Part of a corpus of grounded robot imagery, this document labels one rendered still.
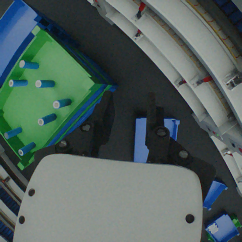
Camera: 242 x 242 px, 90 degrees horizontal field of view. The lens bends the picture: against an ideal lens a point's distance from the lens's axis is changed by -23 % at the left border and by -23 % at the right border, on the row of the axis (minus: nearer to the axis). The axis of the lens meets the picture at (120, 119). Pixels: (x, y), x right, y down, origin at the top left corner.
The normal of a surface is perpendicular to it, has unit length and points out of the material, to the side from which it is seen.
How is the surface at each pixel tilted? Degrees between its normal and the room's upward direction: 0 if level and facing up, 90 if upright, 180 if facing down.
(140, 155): 0
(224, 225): 23
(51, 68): 0
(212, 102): 16
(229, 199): 0
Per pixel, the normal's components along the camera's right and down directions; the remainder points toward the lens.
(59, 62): -0.08, 0.20
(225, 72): -0.29, 0.37
